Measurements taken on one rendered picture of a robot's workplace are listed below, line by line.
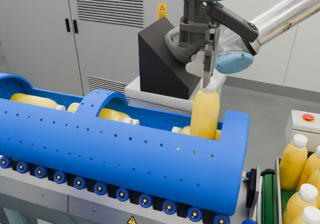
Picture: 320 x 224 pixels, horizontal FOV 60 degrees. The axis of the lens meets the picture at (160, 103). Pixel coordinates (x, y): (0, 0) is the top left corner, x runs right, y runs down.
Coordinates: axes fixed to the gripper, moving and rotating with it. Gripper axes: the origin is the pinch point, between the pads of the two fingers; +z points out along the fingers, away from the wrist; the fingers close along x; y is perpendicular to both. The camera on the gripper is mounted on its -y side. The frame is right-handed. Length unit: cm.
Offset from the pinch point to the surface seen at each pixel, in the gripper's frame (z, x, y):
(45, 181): 41, 10, 50
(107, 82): 90, -152, 115
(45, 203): 49, 13, 50
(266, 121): 133, -199, -39
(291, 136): 28.7, -24.6, -27.0
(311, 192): 23.5, 5.6, -28.3
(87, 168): 26.0, 13.4, 29.6
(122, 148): 17.5, 11.6, 19.2
